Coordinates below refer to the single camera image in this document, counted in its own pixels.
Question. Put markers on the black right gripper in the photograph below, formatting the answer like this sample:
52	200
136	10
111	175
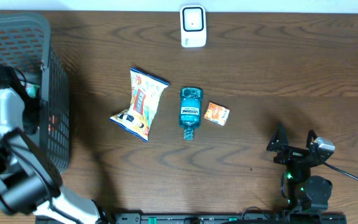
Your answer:
292	153

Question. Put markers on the small orange packet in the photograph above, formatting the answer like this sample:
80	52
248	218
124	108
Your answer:
217	114

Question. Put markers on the blue mouthwash bottle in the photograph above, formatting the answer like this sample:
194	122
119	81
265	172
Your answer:
190	111

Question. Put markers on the yellow snack chip bag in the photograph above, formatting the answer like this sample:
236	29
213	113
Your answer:
146	91

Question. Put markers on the light blue snack packet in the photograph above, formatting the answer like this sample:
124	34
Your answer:
32	90

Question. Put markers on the red brown candy bar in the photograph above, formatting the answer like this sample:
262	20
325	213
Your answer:
53	123

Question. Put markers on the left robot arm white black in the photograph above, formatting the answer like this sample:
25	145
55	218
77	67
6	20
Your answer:
29	181

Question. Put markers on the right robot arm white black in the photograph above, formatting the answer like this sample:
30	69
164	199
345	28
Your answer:
306	192

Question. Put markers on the white barcode scanner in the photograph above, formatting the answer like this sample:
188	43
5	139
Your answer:
193	28

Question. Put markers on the grey plastic basket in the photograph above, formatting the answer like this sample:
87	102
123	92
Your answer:
25	45

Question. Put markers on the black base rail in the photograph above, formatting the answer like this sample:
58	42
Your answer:
136	218

